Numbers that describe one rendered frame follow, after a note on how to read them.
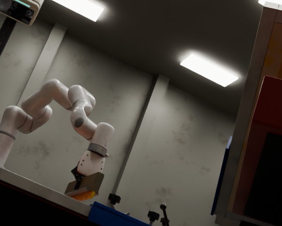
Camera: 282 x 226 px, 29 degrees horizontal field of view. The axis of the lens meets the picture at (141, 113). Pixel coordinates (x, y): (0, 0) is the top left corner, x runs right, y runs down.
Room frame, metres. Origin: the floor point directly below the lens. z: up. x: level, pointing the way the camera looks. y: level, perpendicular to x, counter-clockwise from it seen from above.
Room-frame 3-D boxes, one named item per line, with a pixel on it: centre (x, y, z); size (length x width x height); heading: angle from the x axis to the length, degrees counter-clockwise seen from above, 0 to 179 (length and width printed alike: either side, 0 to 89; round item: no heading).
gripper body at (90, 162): (2.17, 0.12, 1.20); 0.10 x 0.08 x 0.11; 106
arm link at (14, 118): (2.61, 0.57, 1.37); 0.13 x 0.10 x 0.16; 137
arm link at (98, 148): (2.17, 0.11, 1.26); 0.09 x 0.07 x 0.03; 106
